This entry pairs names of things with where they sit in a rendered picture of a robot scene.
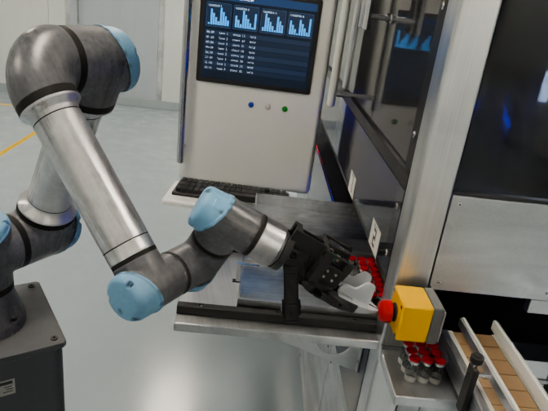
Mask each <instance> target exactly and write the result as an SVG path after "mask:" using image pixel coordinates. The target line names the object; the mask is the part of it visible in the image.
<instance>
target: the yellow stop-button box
mask: <svg viewBox="0 0 548 411"><path fill-rule="evenodd" d="M391 301H392V303H393V309H394V314H393V317H392V321H391V322H390V325H391V329H392V331H393V334H394V336H395V339H396V340H398V341H406V342H415V343H424V342H426V343H427V344H436V340H437V338H438V334H439V331H440V326H441V323H442V320H443V317H444V312H445V309H444V307H443V305H442V303H441V301H440V300H439V298H438V296H437V294H436V292H435V291H434V289H432V288H424V289H423V288H422V287H413V286H405V285H396V286H395V288H394V292H393V295H392V299H391Z"/></svg>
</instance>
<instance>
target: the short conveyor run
mask: <svg viewBox="0 0 548 411"><path fill-rule="evenodd" d="M457 325H458V327H459V328H460V330H461V331H462V332H461V333H458V332H453V331H452V330H446V329H442V331H441V335H440V340H439V342H436V343H437V344H438V345H439V347H438V350H440V351H441V352H442V356H441V357H442V358H444V359H445V360H446V365H445V367H444V374H445V376H446V378H447V380H448V382H449V385H450V386H451V389H452V391H453V394H454V395H455V398H456V400H457V403H456V406H455V410H452V409H449V411H548V375H547V377H546V378H537V377H536V376H535V374H534V373H533V371H532V370H531V369H530V368H529V366H528V364H527V363H526V361H525V360H524V358H523V357H522V356H521V355H520V353H519V351H518V350H517V348H516V347H515V345H514V344H513V342H512V341H511V340H510V338H509V337H508V335H507V334H506V332H505V331H504V329H503V328H502V327H501V325H500V324H499V322H498V321H496V320H494V321H493V324H492V327H491V330H492V331H493V333H494V334H492V335H484V334H475V333H474V332H473V330H472V328H471V327H470V325H469V324H468V322H467V320H466V318H465V317H463V318H460V319H459V322H458V324H457ZM542 385H544V386H542Z"/></svg>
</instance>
